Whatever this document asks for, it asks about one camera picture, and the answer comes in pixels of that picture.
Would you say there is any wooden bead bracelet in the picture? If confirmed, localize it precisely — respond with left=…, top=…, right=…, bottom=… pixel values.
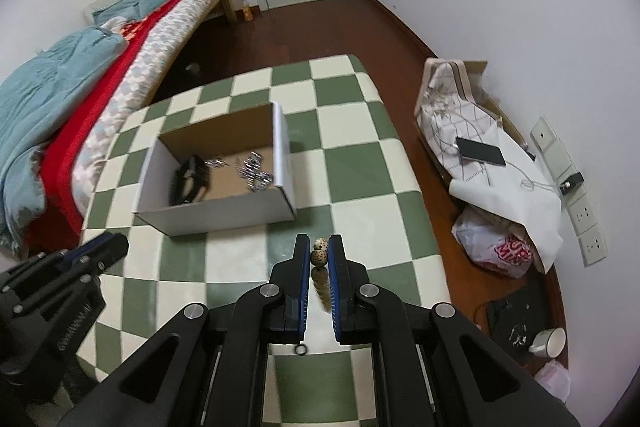
left=309, top=235, right=332, bottom=313

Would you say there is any thick silver chain bracelet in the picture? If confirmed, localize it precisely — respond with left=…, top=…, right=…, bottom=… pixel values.
left=235, top=149, right=276, bottom=193

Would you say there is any black wristband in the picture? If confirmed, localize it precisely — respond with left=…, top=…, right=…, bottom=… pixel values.
left=169, top=155, right=210, bottom=206

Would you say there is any red bed cover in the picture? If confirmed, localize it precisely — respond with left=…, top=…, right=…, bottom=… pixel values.
left=22, top=0, right=212, bottom=253

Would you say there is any black bag on floor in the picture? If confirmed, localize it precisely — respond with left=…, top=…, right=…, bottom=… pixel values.
left=486, top=282, right=552, bottom=360

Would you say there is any white mug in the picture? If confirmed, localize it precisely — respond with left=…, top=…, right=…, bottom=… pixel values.
left=528, top=327, right=566, bottom=359

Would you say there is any white red plastic bag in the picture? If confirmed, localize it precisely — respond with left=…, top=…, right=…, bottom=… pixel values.
left=451, top=206, right=534, bottom=279

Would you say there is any white cardboard box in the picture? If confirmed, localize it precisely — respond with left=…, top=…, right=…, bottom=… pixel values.
left=134, top=102, right=297, bottom=236

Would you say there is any checkered mattress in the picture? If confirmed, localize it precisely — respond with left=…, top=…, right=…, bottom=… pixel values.
left=70, top=0, right=221, bottom=213

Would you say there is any teal blanket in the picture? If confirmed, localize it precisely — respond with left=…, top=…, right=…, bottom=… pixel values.
left=1, top=26, right=127, bottom=254

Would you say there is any floral white fabric bag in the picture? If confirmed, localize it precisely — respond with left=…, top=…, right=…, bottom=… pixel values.
left=413, top=58, right=563, bottom=279

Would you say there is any green white checkered tablecloth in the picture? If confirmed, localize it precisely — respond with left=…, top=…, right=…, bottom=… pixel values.
left=77, top=52, right=454, bottom=427

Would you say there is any black smartphone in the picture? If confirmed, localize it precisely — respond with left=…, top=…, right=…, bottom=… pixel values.
left=456, top=136, right=506, bottom=167

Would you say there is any black charger plug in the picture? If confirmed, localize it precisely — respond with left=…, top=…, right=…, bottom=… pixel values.
left=558, top=171, right=584, bottom=196

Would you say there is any orange bottle by door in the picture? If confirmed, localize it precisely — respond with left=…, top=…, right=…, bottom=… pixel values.
left=242, top=6, right=253, bottom=22

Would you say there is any white wall socket strip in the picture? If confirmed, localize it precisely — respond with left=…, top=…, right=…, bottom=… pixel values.
left=529, top=117, right=608, bottom=267

